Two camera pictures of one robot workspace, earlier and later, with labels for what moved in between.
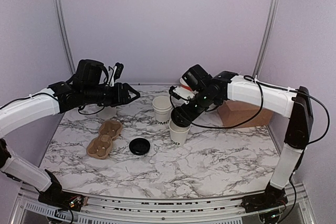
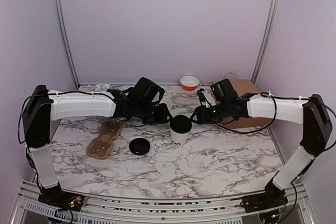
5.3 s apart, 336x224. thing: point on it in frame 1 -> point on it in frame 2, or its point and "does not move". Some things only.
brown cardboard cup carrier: [100, 147] does not move
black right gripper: [184, 113] -> [202, 118]
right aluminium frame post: [270, 21] does not move
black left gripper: [119, 98] -> [163, 116]
